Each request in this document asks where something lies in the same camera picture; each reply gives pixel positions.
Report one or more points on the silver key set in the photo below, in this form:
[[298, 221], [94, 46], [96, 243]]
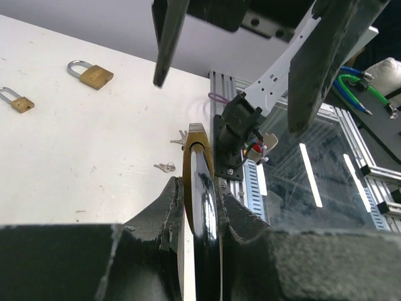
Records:
[[182, 140], [168, 167]]

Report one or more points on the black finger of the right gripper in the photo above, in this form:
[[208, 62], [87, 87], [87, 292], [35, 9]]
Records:
[[168, 18], [316, 64]]

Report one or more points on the silver key set right centre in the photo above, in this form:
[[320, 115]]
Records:
[[168, 167]]

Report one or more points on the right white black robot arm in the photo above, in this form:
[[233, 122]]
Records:
[[270, 86]]

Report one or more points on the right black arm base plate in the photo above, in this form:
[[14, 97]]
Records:
[[230, 134]]

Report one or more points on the small brass padlock right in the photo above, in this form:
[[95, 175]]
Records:
[[20, 104]]

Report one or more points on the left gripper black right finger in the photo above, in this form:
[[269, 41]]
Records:
[[260, 262]]

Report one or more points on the large brass padlock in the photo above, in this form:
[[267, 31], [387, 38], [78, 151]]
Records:
[[95, 76], [201, 208]]

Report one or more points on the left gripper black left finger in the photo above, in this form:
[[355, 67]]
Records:
[[137, 260]]

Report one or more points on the slotted grey cable duct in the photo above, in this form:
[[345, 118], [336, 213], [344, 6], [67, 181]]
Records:
[[254, 197]]

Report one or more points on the silver key set far right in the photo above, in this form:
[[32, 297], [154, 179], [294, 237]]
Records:
[[182, 140]]

